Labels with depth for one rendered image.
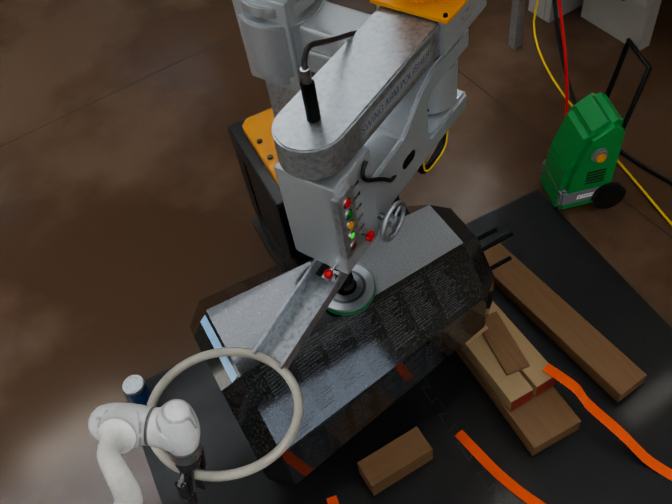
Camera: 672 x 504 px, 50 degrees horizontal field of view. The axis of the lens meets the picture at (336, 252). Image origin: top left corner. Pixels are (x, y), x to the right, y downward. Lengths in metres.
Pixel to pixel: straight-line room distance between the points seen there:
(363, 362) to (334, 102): 1.05
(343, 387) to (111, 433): 1.02
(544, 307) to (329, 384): 1.27
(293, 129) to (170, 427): 0.86
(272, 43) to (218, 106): 2.03
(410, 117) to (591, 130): 1.45
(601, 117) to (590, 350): 1.10
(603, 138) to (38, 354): 3.00
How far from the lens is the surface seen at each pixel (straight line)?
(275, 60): 2.85
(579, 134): 3.69
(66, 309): 4.07
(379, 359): 2.70
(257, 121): 3.42
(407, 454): 3.10
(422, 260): 2.75
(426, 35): 2.27
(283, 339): 2.43
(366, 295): 2.63
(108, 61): 5.50
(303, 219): 2.25
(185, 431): 1.94
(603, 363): 3.40
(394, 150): 2.35
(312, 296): 2.47
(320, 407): 2.67
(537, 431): 3.19
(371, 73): 2.15
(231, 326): 2.69
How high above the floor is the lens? 3.02
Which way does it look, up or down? 52 degrees down
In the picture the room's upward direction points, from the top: 11 degrees counter-clockwise
